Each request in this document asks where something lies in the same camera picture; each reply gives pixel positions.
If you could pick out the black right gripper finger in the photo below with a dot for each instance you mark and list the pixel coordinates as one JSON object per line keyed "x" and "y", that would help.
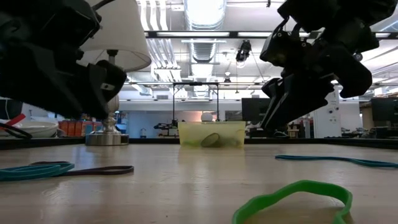
{"x": 271, "y": 90}
{"x": 298, "y": 96}

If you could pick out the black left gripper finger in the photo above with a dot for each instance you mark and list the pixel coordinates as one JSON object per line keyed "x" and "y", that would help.
{"x": 46, "y": 81}
{"x": 113, "y": 77}

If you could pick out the green rubber band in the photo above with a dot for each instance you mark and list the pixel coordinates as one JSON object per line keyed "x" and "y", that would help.
{"x": 311, "y": 185}

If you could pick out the teal rubber band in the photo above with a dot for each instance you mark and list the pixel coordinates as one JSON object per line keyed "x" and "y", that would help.
{"x": 31, "y": 171}
{"x": 373, "y": 162}

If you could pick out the thin dark brown rubber band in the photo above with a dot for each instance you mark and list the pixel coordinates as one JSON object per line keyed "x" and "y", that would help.
{"x": 109, "y": 170}

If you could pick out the yellow translucent plastic bin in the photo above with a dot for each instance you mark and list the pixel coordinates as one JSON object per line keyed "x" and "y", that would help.
{"x": 192, "y": 132}

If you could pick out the black monitor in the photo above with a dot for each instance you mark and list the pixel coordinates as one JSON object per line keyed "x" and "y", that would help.
{"x": 385, "y": 110}
{"x": 252, "y": 109}
{"x": 9, "y": 110}

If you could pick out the silver lamp white shade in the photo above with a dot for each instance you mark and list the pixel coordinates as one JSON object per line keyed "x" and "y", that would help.
{"x": 124, "y": 37}

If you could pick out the black hanging ceiling device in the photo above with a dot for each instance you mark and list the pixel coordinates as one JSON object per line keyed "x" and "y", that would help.
{"x": 244, "y": 49}

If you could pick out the white bowl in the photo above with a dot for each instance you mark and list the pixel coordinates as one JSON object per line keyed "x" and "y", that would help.
{"x": 37, "y": 129}

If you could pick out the orange box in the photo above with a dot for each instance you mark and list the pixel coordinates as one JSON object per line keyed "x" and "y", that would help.
{"x": 71, "y": 129}

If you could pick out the white round object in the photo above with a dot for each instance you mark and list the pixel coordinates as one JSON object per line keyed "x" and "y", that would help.
{"x": 207, "y": 117}

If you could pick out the black overhead frame beam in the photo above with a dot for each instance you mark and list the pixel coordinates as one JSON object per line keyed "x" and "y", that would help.
{"x": 148, "y": 35}

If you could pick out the black aluminium table frame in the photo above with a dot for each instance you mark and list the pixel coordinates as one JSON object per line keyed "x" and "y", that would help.
{"x": 46, "y": 142}

